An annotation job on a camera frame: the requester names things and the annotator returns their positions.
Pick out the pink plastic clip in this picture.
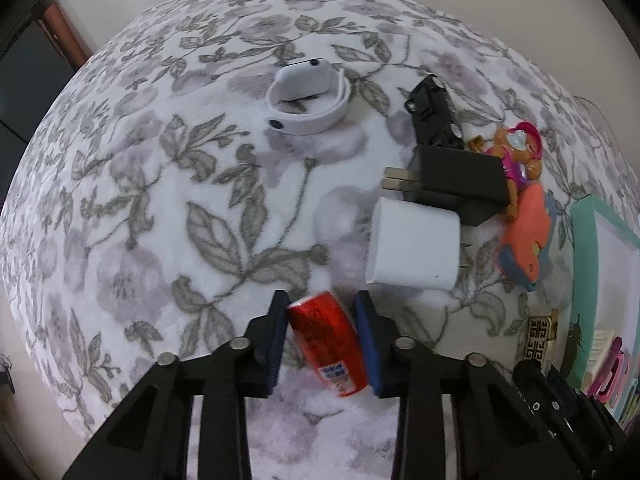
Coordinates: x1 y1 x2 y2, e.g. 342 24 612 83
584 335 631 408

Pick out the red white small bottle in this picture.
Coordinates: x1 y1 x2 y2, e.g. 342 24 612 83
288 292 368 398

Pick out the black toy car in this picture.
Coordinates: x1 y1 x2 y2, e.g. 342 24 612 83
405 73 464 150

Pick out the gold black patterned box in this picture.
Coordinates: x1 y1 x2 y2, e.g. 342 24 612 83
523 310 559 367

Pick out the teal storage tray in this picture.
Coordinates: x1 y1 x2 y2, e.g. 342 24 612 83
561 195 639 426

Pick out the white power adapter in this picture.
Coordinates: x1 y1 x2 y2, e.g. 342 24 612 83
364 197 461 292

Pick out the orange blue toy block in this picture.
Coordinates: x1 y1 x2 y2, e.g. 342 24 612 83
497 183 558 292

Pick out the black power adapter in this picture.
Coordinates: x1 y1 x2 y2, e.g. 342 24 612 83
381 145 511 226

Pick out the orange pink dog figurine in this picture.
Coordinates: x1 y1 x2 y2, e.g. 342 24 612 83
468 122 544 221

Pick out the floral fleece blanket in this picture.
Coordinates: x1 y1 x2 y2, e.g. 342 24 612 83
0 0 640 480

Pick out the dark cabinet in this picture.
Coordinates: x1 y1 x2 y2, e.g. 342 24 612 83
1 1 88 197

